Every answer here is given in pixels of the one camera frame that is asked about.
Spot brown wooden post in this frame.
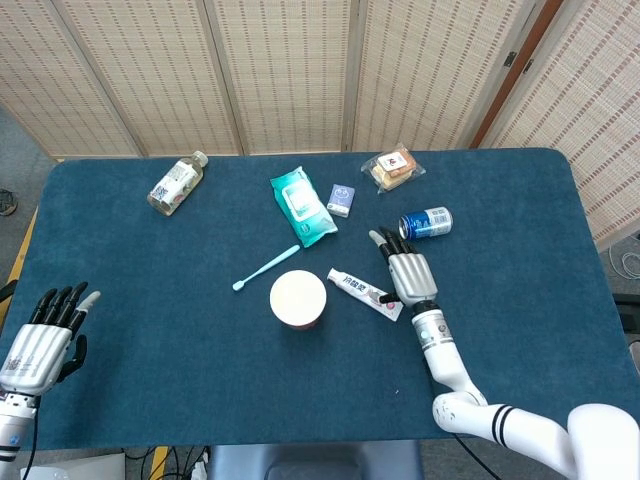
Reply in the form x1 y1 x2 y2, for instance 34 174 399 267
469 0 566 150

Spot wrapped sandwich cake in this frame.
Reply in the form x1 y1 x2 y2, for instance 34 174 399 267
360 143 427 195

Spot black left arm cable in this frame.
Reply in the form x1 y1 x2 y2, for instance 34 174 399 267
22 399 42 480

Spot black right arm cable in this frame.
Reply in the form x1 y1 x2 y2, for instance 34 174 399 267
452 432 496 480

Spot black floor cables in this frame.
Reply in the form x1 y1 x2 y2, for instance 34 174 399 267
124 446 209 480

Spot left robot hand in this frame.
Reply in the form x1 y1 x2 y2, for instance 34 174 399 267
0 281 102 396

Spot white floor box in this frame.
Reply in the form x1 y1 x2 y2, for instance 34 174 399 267
19 451 126 480

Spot light blue toothbrush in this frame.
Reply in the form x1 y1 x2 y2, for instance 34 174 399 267
232 244 302 293

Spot white coiled floor cable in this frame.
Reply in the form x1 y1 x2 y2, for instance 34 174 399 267
607 247 640 281

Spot wide bamboo folding screen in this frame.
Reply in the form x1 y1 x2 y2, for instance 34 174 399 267
0 0 551 159

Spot red paper noodle cup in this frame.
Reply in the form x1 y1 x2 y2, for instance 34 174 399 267
269 269 328 331

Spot narrow bamboo screen panel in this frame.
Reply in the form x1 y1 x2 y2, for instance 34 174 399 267
479 0 640 251

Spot blue drink can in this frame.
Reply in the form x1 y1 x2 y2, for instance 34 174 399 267
398 205 454 242

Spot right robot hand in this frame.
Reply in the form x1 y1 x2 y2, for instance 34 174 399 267
368 226 440 309

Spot small purple tissue pack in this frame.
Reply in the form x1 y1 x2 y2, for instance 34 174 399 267
326 183 357 218

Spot teal wet wipes pack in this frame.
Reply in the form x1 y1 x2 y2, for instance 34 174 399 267
269 165 339 249

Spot white toothpaste tube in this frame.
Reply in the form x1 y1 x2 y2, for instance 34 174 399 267
326 267 405 323

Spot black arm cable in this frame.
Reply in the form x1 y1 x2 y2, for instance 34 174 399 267
22 399 42 480
452 432 496 480

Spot yellow drink plastic bottle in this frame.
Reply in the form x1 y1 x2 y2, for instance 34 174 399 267
146 150 209 217

